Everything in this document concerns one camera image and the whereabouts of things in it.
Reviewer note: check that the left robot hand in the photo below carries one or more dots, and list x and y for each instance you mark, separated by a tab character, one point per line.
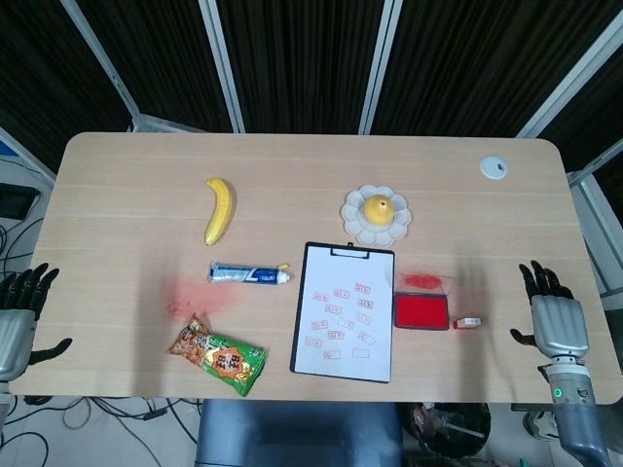
17	335

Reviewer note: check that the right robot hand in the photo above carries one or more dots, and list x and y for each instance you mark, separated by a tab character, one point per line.
560	326

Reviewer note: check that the red white rubber stamp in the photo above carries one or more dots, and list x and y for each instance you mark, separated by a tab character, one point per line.
469	323

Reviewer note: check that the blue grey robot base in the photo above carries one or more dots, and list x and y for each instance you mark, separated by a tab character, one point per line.
302	438

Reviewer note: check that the black box device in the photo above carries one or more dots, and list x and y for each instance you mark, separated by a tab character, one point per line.
17	202

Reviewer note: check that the red ink pad case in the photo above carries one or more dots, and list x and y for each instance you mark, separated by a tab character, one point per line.
421	311

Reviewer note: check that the black trash bag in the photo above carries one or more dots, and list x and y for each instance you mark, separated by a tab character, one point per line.
448	433

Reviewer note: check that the green orange snack bag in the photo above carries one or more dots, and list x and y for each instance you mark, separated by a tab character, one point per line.
219	360

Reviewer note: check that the yellow pear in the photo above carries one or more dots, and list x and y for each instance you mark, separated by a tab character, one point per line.
376	210

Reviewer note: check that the white stamped paper sheet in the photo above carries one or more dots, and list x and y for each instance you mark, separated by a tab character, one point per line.
340	287

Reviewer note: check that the black clipboard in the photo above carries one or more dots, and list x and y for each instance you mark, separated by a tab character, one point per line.
349	252

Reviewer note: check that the white flower-shaped plate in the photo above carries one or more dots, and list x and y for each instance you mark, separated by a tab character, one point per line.
355	224

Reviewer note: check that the blue white toothpaste tube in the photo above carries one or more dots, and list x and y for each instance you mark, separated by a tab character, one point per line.
243	275

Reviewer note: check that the yellow banana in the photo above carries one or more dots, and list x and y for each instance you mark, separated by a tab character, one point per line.
221	209

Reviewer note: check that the grey metal side frame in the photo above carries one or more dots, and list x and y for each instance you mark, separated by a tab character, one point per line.
589	214

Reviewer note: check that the grey partition post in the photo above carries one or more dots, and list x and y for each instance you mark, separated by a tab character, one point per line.
574	83
102	58
222	63
379	63

